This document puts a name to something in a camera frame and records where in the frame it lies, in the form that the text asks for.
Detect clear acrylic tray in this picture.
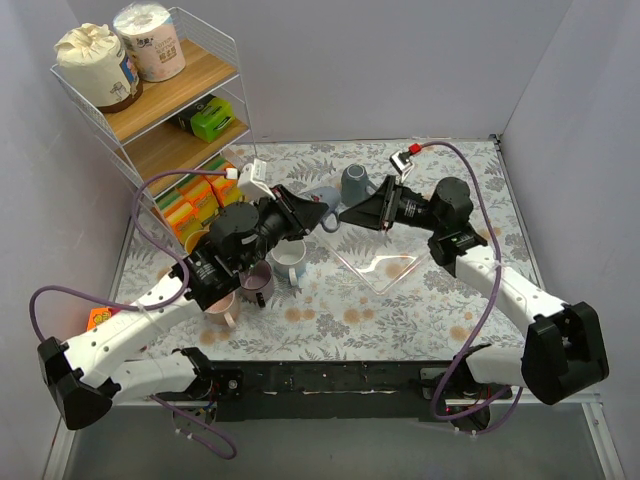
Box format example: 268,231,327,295
299,172,434,296

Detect blue white mug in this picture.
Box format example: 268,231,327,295
270,240,307,287

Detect mauve pink mug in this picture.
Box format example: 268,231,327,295
240,260,275,308

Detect green tissue box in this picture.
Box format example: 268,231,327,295
168,94,236,143

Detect blue butterfly mug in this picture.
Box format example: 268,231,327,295
184,230,209,255

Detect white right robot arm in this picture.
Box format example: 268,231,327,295
339,176,610,405

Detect orange pink candy box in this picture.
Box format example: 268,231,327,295
86,306,119,331

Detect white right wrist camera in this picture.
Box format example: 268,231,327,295
389,150,414,184

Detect teal grey mug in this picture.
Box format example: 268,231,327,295
341,164,377,207

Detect white toilet paper pack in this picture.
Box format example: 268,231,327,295
112,1,186,83

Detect peach pink mug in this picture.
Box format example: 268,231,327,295
204,292,240,329

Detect slate blue mug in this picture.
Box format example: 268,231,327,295
300,186,341,233

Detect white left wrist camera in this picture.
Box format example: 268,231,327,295
237,159,276,201

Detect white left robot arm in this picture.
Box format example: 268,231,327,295
37,185,329,430

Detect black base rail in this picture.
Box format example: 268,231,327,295
154,357,514,424

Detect white wire wooden shelf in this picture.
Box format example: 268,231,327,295
52,7,253,239

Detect cream toilet paper roll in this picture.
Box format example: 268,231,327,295
54,23,143,113

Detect colourful sponge packs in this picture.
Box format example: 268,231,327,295
157,174,246,244

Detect floral table mat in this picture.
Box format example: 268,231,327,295
112,139,561,362

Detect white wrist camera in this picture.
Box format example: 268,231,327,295
237,159,276,201
389,150,414,184

